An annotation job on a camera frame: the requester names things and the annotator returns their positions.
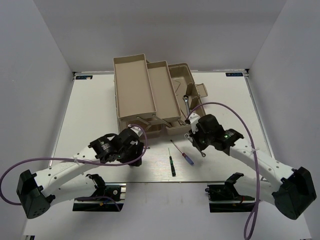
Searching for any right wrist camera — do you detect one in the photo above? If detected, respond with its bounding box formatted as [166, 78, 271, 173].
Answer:
[188, 113, 201, 134]

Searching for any large silver ratchet wrench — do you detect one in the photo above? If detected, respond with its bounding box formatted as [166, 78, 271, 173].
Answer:
[182, 94, 191, 119]

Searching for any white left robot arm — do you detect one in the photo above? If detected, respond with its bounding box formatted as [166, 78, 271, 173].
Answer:
[16, 126, 145, 219]

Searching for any small silver combination wrench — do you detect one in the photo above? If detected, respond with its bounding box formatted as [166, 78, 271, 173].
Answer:
[184, 133, 206, 158]

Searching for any red blue handled screwdriver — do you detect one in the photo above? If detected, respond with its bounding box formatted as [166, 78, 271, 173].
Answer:
[170, 140, 194, 166]

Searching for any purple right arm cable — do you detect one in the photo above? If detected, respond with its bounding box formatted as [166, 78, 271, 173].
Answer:
[186, 101, 262, 240]

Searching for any thin black precision screwdriver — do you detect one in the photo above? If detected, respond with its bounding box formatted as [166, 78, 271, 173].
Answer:
[168, 148, 176, 177]

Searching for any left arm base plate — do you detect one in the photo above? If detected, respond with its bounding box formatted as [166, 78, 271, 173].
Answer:
[72, 183, 126, 213]

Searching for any beige toolbox with clear lid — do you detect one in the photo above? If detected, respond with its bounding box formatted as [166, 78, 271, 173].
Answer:
[113, 54, 208, 138]

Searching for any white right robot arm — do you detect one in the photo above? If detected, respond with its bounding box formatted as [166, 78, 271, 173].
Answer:
[188, 113, 317, 220]

